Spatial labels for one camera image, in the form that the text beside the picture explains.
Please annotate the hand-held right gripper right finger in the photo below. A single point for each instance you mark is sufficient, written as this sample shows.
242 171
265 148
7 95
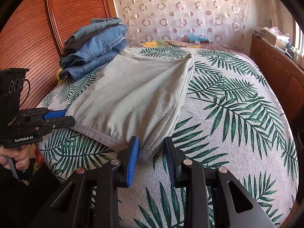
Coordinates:
169 161

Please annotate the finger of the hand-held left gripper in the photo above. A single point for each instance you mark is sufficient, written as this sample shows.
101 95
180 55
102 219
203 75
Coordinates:
64 122
54 114

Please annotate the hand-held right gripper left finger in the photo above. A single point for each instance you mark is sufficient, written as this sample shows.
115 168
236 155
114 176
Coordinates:
133 161

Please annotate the grey pants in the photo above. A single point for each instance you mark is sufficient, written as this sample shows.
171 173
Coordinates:
133 95

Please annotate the dark folded pants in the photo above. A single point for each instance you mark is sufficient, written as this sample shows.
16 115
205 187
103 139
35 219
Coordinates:
76 45

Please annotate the person's left hand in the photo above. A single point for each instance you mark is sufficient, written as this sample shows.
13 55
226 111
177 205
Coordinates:
22 158

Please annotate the yellow pillow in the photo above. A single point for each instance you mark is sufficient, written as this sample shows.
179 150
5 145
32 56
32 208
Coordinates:
60 76

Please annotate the blue denim folded jeans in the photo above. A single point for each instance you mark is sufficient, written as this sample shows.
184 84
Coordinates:
104 42
83 70

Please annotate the person's dark clothing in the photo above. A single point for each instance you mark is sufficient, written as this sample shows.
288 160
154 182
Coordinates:
23 199

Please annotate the leaf print bed sheet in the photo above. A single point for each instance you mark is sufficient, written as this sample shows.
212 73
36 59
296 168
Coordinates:
225 114

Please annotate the wooden slatted wardrobe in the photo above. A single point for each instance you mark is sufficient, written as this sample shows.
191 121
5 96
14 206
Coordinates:
30 28

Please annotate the light blue folded jeans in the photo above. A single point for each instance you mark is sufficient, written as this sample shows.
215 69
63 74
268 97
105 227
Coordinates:
95 27

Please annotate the floral blanket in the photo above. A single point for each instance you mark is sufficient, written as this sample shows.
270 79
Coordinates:
166 44

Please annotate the blue box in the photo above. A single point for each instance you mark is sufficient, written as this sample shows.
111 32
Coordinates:
197 39

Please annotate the wooden side cabinet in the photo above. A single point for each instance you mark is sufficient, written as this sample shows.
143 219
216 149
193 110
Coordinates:
277 68

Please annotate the circle pattern sheer curtain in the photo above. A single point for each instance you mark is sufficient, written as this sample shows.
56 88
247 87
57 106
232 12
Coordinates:
180 7

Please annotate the cardboard box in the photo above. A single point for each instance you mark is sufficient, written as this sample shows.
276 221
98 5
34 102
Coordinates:
275 39

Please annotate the pale window curtain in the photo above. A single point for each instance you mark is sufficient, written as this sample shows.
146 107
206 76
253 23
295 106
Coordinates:
276 7

